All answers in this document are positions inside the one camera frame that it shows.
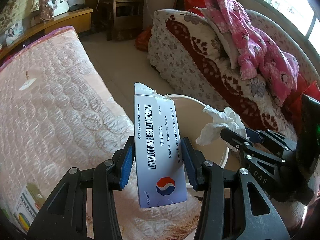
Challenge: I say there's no white tissue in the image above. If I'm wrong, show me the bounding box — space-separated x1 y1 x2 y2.
196 105 249 146

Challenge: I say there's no white barcode medicine box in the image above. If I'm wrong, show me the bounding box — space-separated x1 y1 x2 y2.
14 183 46 233

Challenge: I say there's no white tablet medicine box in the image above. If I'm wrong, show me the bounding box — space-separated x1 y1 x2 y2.
134 82 187 208

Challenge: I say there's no white plastic trash bucket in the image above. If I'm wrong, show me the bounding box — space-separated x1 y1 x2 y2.
169 94 229 168

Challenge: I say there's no pink patterned pajama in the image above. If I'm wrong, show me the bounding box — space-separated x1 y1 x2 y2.
204 0 299 106

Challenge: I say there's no pink quilted table cover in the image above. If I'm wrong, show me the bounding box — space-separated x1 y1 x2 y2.
1 26 201 239

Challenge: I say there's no floral red sofa cover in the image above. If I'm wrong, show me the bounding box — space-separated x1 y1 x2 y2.
147 8 320 230

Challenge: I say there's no wooden chair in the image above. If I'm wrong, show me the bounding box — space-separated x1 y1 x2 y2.
101 0 144 41

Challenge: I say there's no framed couple photo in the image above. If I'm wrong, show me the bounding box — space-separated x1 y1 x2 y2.
5 21 23 46

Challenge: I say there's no wooden tv cabinet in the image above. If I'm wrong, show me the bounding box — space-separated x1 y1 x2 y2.
1 7 93 59

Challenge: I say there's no yellow floral cloth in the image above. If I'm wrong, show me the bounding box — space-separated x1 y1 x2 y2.
1 0 54 32

